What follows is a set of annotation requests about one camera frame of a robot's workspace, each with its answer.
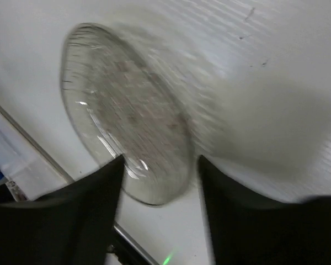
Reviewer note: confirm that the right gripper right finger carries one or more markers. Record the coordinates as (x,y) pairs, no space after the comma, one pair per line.
(246,227)

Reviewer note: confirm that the clear glass plate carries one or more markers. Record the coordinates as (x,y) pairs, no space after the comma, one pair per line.
(118,105)

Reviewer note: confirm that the aluminium table rail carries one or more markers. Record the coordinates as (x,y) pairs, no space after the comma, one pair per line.
(30,171)

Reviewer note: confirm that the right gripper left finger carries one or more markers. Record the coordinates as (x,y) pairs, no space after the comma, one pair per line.
(72,225)

